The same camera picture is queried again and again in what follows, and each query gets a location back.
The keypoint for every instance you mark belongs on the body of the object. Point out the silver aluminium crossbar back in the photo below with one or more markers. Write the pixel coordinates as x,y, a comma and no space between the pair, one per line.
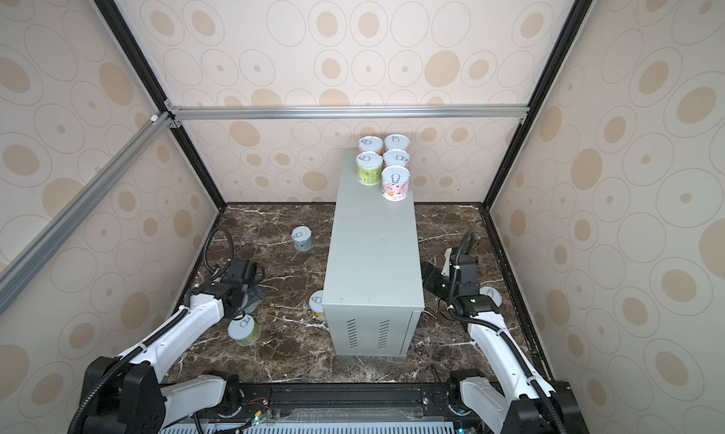
365,112

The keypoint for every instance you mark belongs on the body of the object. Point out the black corner frame post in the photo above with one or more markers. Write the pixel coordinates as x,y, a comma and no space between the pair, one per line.
572,25
125,38

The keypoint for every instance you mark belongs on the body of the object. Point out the black corner frame post left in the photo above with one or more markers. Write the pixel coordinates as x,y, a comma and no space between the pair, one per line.
125,38

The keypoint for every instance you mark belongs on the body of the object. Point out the pink orange labelled can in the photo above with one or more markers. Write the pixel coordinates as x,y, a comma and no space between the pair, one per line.
371,144

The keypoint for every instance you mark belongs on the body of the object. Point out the lime green labelled can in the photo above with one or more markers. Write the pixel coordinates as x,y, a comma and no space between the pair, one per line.
244,331

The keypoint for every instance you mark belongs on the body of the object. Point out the silver aluminium bar left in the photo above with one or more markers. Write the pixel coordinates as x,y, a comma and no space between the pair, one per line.
31,260

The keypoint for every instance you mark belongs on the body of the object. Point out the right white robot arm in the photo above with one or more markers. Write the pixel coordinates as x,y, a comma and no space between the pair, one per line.
498,349

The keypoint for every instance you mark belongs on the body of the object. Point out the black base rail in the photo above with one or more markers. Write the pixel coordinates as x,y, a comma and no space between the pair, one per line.
338,408

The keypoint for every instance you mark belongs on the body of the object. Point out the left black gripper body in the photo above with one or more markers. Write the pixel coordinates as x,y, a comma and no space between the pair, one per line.
253,293

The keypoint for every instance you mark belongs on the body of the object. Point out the purple pink labelled can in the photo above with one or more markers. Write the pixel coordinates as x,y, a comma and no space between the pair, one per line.
395,182

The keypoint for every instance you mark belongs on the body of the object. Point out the orange tomato labelled can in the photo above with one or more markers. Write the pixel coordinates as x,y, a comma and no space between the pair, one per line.
397,142

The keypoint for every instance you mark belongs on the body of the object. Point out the light blue labelled can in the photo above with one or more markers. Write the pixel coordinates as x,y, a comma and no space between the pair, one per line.
302,238

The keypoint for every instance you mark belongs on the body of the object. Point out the white red labelled can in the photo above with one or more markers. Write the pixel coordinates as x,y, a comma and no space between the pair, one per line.
396,157

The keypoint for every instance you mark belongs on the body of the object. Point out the yellow orange labelled can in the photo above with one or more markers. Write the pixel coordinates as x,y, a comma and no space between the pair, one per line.
316,306

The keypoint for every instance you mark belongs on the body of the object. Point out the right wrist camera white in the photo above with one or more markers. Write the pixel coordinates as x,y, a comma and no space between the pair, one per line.
446,265

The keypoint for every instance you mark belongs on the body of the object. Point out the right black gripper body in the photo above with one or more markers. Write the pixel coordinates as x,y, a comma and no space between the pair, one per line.
438,284

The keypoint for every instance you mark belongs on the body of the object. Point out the black corner frame post right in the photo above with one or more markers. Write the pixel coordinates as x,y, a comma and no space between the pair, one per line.
572,25

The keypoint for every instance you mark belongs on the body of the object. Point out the grey metal cabinet box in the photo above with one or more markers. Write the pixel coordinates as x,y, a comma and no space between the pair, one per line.
373,293

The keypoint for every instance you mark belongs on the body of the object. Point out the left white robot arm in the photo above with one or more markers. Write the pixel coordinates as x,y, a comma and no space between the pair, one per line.
125,393

